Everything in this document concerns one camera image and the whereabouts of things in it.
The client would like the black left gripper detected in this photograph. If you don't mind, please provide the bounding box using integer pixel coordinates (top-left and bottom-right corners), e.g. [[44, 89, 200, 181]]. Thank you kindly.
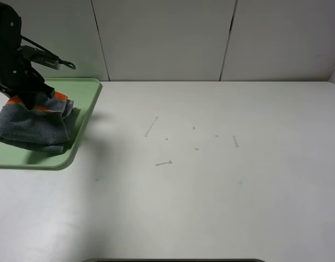
[[0, 45, 55, 111]]

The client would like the grey towel with orange patches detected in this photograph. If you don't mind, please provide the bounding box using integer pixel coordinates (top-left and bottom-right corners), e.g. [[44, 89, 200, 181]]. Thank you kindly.
[[0, 92, 76, 154]]

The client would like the light green plastic tray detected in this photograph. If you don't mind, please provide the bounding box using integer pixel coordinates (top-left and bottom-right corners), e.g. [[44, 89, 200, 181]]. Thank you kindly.
[[0, 78, 102, 170]]

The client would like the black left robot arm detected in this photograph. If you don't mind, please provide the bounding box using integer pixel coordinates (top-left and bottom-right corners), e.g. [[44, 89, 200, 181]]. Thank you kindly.
[[0, 2, 55, 110]]

